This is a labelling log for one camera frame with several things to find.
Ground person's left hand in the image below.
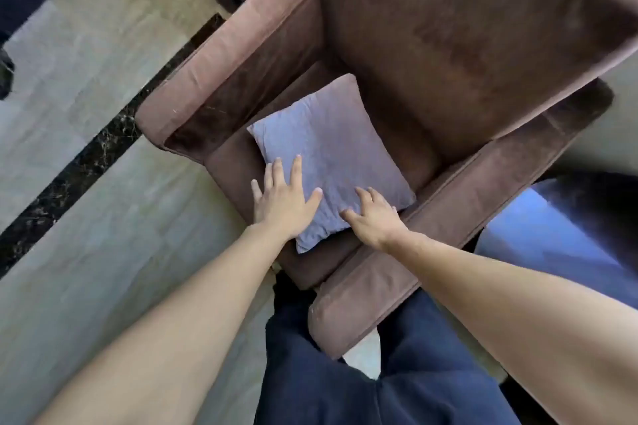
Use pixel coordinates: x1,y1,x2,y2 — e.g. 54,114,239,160
250,155,324,242

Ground person's right hand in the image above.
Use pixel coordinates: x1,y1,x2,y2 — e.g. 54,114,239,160
339,186,410,252

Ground purple square cushion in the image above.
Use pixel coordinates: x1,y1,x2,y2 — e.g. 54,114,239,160
247,73,417,255

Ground person's right forearm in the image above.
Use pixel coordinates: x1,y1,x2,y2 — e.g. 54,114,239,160
381,229,638,425

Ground brown fabric armchair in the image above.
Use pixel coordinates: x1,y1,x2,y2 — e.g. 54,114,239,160
135,0,638,361

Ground dark shoe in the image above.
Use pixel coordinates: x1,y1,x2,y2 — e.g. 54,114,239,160
0,48,16,101

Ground person's left forearm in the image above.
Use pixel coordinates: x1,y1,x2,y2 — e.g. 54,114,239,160
30,223,300,425

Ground person's navy trousers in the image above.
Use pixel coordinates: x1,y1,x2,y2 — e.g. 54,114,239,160
253,271,522,425

